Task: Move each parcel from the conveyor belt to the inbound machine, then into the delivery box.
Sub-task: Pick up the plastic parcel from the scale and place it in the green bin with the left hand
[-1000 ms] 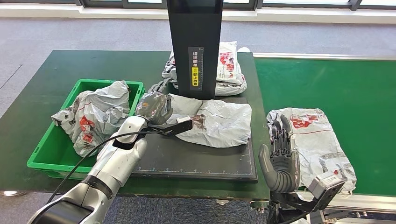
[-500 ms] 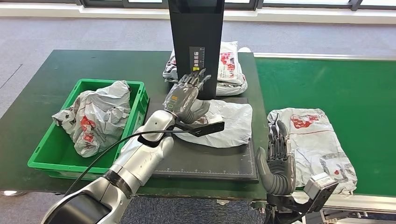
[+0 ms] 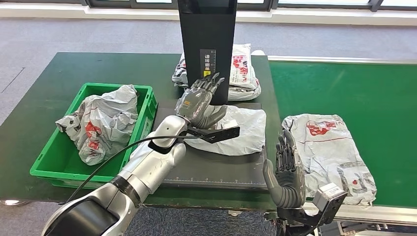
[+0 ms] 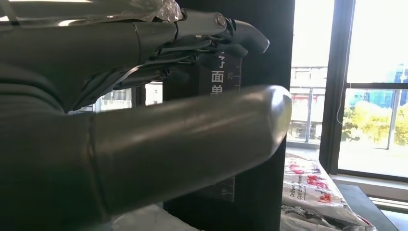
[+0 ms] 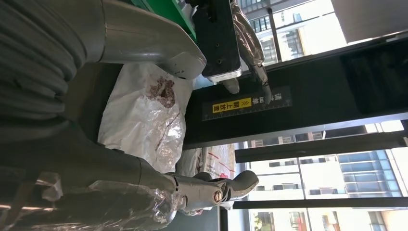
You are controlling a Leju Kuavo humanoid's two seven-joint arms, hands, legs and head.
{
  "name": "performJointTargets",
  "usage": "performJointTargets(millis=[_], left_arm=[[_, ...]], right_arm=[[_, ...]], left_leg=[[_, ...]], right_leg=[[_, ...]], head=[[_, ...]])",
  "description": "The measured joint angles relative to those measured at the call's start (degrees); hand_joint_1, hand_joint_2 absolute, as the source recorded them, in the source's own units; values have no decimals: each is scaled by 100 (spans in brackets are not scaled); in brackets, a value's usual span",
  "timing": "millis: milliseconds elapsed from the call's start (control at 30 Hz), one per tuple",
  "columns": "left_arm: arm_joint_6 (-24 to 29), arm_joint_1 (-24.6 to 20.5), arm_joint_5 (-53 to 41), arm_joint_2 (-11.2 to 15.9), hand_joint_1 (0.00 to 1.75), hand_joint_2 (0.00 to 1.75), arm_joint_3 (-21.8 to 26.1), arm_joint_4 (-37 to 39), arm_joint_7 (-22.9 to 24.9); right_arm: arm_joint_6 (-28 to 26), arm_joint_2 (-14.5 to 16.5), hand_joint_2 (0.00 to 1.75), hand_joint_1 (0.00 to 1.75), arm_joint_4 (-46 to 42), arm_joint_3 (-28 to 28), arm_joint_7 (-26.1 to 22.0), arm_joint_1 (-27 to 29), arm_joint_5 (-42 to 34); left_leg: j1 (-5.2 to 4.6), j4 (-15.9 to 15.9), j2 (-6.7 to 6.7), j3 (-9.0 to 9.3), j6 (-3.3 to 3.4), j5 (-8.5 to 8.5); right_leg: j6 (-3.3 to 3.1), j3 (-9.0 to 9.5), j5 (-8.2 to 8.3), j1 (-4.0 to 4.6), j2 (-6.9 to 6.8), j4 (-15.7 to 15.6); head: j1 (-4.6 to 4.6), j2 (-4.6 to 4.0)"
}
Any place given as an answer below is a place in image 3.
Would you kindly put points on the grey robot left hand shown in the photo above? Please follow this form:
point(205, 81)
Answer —
point(193, 102)

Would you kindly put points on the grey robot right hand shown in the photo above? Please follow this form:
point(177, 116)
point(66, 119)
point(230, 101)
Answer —
point(290, 182)

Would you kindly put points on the grey parcel bag red logo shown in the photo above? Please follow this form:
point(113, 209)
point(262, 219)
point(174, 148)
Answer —
point(329, 153)

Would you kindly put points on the grey parcel bag faded print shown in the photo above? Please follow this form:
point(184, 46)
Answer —
point(244, 133)

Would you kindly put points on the grey red-print parcel bag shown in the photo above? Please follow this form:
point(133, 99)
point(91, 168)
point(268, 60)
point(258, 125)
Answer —
point(104, 120)

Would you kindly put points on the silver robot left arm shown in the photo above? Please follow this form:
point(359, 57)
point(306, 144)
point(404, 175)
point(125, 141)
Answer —
point(146, 172)

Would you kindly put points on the white parcel bag black stripes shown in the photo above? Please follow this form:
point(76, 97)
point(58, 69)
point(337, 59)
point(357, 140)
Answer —
point(179, 73)

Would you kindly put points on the white parcel bag red pictures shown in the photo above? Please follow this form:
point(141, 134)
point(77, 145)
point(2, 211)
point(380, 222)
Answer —
point(241, 65)

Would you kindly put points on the black inbound scanner machine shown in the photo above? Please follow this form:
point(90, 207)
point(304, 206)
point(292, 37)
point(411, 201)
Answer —
point(207, 32)

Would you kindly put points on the white conveyor end cap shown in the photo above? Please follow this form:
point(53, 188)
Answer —
point(258, 52)

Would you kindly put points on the green conveyor belt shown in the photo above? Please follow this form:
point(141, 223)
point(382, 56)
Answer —
point(374, 91)

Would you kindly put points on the black yellow ruler sticker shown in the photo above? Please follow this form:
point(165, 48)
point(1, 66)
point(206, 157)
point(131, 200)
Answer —
point(207, 62)

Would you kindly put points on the dark green table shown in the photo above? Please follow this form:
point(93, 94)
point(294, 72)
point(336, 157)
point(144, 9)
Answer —
point(39, 97)

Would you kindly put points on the white window sill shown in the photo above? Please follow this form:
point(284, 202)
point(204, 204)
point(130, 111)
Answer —
point(65, 12)

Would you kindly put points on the green plastic crate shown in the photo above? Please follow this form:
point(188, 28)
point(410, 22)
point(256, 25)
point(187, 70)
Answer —
point(49, 166)

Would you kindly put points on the dark window frame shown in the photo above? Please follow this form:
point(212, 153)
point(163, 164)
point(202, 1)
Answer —
point(107, 5)

